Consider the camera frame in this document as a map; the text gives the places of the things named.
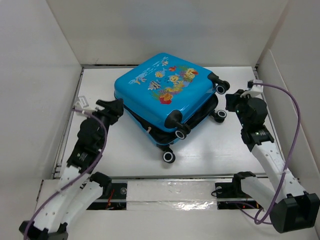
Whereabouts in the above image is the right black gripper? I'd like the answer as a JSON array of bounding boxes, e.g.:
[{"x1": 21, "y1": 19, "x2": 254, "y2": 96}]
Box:
[{"x1": 225, "y1": 89, "x2": 254, "y2": 128}]

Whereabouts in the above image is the metal base rail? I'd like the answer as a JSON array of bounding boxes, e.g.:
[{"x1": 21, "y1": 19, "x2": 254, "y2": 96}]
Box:
[{"x1": 88, "y1": 177, "x2": 261, "y2": 211}]

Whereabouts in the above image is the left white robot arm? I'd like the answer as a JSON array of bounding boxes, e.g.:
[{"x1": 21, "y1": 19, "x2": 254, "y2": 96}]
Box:
[{"x1": 19, "y1": 98, "x2": 124, "y2": 240}]

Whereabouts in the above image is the blue kids suitcase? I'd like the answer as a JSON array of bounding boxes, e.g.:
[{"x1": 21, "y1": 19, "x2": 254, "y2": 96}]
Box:
[{"x1": 114, "y1": 52, "x2": 230, "y2": 164}]

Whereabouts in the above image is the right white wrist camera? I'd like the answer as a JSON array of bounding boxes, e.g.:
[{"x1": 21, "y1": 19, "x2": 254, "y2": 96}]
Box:
[{"x1": 241, "y1": 79, "x2": 264, "y2": 98}]

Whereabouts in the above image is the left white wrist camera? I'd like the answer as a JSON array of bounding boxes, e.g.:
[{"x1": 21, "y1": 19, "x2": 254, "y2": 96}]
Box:
[{"x1": 73, "y1": 96, "x2": 95, "y2": 113}]

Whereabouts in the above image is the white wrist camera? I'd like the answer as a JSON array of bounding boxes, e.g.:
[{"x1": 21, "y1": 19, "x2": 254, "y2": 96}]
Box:
[
  {"x1": 73, "y1": 96, "x2": 95, "y2": 113},
  {"x1": 241, "y1": 79, "x2": 264, "y2": 98}
]

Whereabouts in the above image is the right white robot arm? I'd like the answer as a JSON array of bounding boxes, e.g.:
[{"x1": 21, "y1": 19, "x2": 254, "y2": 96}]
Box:
[{"x1": 225, "y1": 89, "x2": 320, "y2": 233}]

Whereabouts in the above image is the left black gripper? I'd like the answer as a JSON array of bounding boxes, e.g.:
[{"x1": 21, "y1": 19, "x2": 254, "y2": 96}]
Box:
[{"x1": 86, "y1": 98, "x2": 124, "y2": 148}]

